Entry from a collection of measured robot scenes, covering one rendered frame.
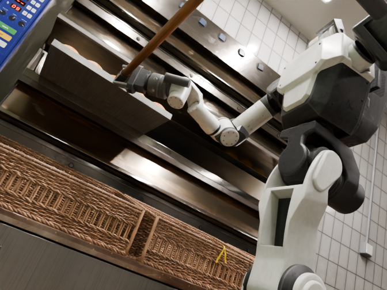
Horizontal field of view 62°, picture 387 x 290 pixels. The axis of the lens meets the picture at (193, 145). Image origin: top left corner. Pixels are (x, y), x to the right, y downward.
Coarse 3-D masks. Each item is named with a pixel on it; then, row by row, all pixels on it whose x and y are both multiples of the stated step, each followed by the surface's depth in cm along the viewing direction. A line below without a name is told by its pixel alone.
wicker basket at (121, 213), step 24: (0, 144) 87; (0, 168) 86; (24, 168) 89; (48, 168) 92; (0, 192) 85; (24, 192) 124; (48, 192) 129; (72, 192) 134; (96, 192) 97; (120, 192) 140; (48, 216) 89; (72, 216) 92; (96, 216) 96; (120, 216) 99; (96, 240) 94; (120, 240) 98
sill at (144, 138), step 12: (24, 72) 141; (48, 84) 145; (72, 96) 150; (84, 108) 151; (96, 108) 154; (108, 120) 156; (132, 132) 161; (156, 144) 167; (180, 156) 172; (192, 168) 175; (216, 180) 181; (240, 192) 188
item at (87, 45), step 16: (64, 32) 145; (80, 32) 143; (80, 48) 151; (96, 48) 149; (112, 48) 149; (112, 64) 155; (176, 112) 174; (192, 128) 182; (240, 144) 184; (256, 144) 183; (240, 160) 197; (256, 160) 193; (272, 160) 190
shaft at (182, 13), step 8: (192, 0) 81; (200, 0) 80; (184, 8) 85; (192, 8) 83; (176, 16) 88; (184, 16) 87; (168, 24) 92; (176, 24) 90; (160, 32) 96; (168, 32) 94; (152, 40) 101; (160, 40) 98; (144, 48) 106; (152, 48) 103; (136, 56) 111; (144, 56) 108; (128, 64) 117; (136, 64) 114; (128, 72) 120
